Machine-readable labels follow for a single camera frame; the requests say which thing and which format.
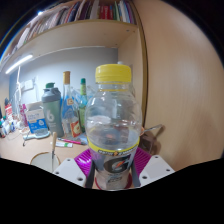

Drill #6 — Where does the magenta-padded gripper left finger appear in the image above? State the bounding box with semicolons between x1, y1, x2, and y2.
52;148;97;189

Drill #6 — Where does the flat round red coaster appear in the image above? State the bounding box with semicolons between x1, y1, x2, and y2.
94;173;134;191

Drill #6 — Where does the white strip lamp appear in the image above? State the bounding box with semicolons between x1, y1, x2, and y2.
4;54;34;75

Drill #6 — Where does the light blue hairbrush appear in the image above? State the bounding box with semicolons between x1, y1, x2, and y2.
22;129;51;141

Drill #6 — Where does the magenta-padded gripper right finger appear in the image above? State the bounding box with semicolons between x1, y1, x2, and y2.
130;147;176;188

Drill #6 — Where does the green bottle green cap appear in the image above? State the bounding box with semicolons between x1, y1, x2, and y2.
78;78;89;134

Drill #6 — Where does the pink pouch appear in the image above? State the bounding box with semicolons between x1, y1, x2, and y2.
19;103;30;128

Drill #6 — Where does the clear drink bottle yellow cap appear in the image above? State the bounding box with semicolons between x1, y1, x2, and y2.
84;63;142;191

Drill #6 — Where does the white wall power strip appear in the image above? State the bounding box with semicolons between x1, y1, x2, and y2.
21;78;36;91

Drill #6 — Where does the wooden shelf unit with books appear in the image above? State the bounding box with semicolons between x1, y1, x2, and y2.
0;0;148;129

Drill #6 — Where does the white cable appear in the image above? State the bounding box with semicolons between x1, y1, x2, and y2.
12;66;24;112

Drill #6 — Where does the white and blue box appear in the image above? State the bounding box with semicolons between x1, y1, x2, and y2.
24;101;48;134

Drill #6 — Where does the brown mug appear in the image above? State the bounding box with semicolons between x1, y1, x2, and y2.
139;123;165;155

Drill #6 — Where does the pale-handled spoon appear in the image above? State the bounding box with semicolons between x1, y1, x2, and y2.
50;131;59;173

